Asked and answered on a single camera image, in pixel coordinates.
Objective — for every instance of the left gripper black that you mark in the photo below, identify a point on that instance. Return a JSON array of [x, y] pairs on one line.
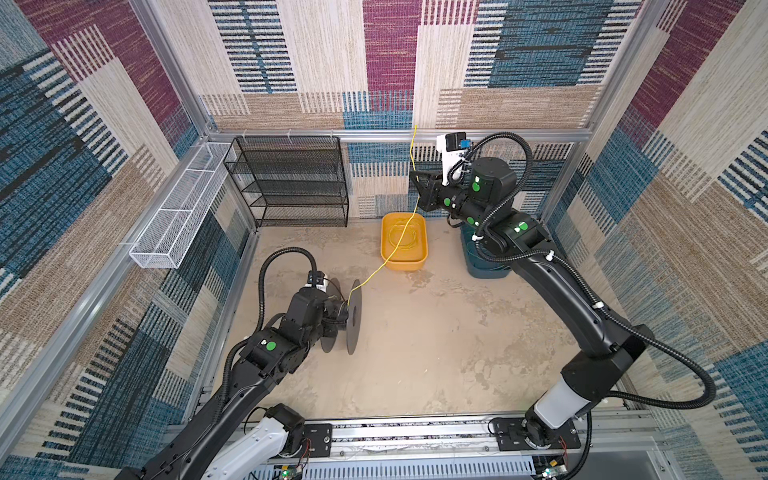
[[330, 316]]

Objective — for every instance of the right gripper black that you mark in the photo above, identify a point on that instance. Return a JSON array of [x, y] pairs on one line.
[[428, 191]]

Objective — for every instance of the dark grey cable spool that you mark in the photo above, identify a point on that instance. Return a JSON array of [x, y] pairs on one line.
[[355, 307]]

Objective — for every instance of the yellow plastic tray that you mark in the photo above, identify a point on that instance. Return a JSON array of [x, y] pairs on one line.
[[404, 244]]

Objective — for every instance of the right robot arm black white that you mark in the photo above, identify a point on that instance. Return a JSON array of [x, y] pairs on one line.
[[477, 186]]

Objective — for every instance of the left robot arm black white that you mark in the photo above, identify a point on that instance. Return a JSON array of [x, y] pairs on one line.
[[253, 368]]

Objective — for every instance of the teal plastic tray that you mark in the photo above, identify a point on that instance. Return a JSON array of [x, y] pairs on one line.
[[477, 267]]

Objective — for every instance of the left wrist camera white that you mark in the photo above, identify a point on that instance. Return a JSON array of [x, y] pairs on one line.
[[317, 279]]

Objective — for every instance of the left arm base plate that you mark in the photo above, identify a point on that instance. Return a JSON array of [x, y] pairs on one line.
[[309, 441]]

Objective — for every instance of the black wire mesh shelf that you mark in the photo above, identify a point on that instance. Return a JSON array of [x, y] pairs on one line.
[[291, 181]]

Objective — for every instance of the aluminium rail front frame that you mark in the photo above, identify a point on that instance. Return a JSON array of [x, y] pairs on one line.
[[616, 444]]

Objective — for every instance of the white wire mesh basket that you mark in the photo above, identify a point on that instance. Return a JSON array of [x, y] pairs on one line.
[[167, 238]]

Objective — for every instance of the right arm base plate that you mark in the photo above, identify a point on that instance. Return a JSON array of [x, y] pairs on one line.
[[511, 434]]

